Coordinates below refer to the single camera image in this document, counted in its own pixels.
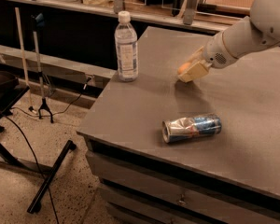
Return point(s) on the white stick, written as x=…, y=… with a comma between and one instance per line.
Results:
x=23, y=59

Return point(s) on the grey cabinet drawers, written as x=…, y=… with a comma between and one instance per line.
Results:
x=140, y=190

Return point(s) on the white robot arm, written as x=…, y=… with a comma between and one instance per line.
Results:
x=258, y=31

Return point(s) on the clear plastic water bottle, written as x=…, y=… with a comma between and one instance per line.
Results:
x=126, y=48

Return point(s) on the orange fruit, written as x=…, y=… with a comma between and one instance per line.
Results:
x=183, y=67

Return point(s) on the crushed blue silver can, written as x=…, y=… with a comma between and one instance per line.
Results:
x=191, y=127

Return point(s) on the black tripod stand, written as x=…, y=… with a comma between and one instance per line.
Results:
x=38, y=21

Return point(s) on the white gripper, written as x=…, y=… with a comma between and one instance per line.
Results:
x=215, y=54

